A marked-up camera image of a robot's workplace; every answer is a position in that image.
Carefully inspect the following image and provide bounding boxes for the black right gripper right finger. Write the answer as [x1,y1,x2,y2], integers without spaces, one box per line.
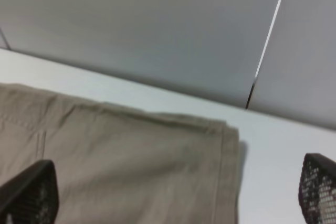
[298,153,335,224]

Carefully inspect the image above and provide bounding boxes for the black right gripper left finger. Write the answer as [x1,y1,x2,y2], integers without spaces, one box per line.
[1,159,59,223]

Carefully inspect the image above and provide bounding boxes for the khaki shorts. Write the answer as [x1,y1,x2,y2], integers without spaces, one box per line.
[1,84,239,223]

